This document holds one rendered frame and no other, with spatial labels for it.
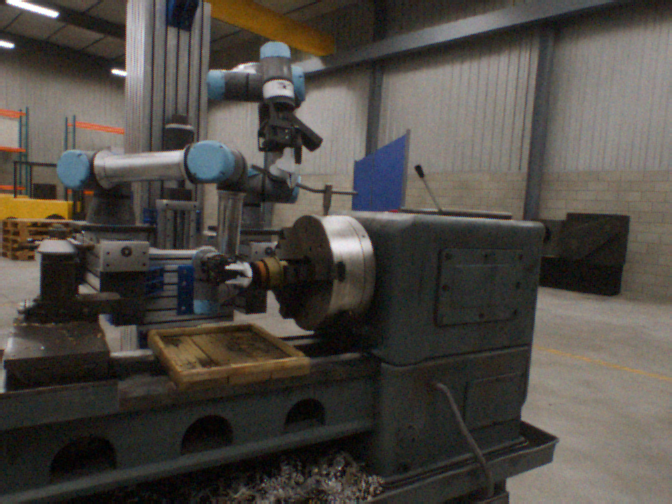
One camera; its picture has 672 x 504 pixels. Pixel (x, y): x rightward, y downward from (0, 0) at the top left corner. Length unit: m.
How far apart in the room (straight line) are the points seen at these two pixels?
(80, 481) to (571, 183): 11.05
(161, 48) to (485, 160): 10.93
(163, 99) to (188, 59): 0.19
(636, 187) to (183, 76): 10.03
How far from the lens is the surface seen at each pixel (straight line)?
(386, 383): 1.28
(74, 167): 1.60
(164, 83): 2.02
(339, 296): 1.18
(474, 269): 1.39
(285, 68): 1.24
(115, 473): 1.13
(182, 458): 1.15
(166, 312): 1.79
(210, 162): 1.39
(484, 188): 12.32
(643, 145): 11.33
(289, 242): 1.31
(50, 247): 1.19
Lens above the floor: 1.25
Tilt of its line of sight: 5 degrees down
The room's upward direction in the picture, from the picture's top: 3 degrees clockwise
